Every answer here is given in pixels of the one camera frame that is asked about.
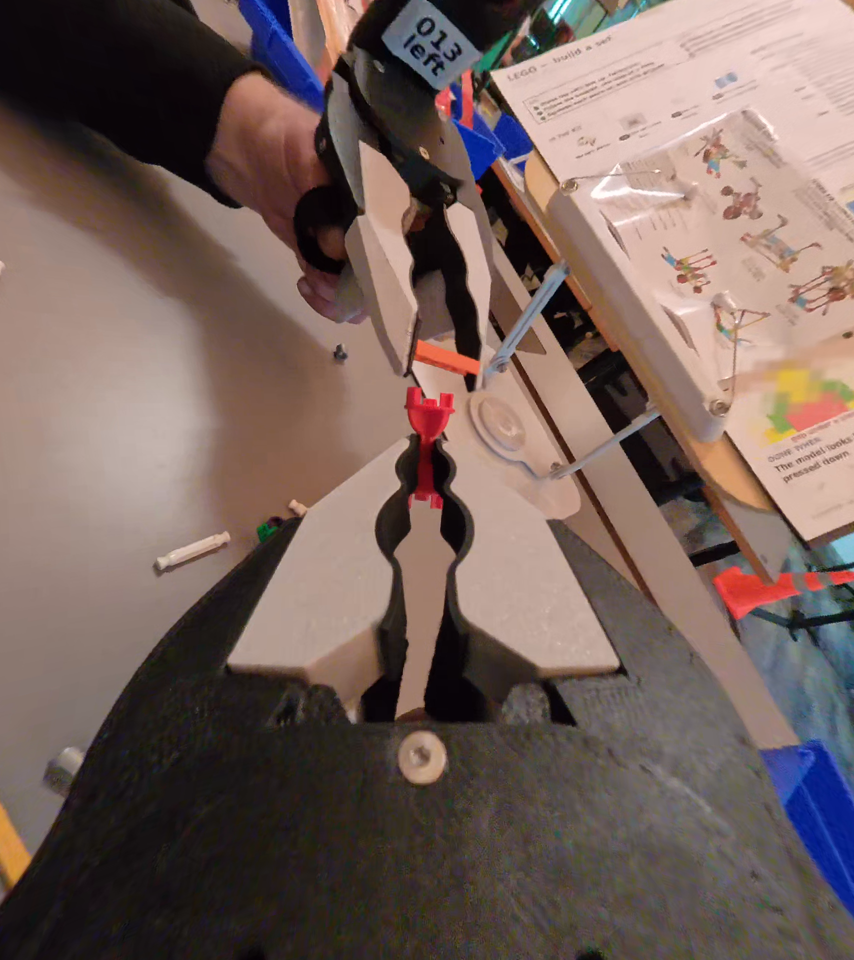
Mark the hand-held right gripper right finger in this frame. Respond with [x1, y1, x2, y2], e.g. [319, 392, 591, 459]
[425, 438, 622, 723]

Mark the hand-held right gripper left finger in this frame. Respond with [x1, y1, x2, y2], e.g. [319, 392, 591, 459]
[226, 437, 419, 723]

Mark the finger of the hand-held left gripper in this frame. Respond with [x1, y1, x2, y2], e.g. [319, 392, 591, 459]
[406, 137, 499, 372]
[331, 141, 424, 378]

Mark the orange strip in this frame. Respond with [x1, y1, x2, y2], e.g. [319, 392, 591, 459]
[412, 338, 483, 378]

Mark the red hourglass connector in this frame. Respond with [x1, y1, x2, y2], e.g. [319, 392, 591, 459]
[404, 385, 458, 511]

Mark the blue plastic bin white tag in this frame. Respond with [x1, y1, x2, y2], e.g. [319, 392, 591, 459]
[759, 738, 854, 960]

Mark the person's left forearm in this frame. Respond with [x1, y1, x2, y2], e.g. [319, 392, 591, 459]
[0, 0, 271, 210]

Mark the person's left hand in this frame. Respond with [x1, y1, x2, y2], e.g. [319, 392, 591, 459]
[205, 71, 368, 325]

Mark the white document stand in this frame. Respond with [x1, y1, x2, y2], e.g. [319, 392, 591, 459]
[466, 146, 799, 586]

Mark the orange traffic cone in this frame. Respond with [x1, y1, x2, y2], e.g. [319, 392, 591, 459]
[712, 564, 854, 622]

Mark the printed instruction sheet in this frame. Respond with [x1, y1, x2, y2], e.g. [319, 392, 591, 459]
[490, 0, 854, 543]

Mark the laminated picture card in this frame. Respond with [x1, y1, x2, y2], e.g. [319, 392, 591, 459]
[569, 108, 854, 391]

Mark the grey metal cylinder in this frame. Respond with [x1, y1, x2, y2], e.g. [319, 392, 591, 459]
[43, 744, 88, 798]

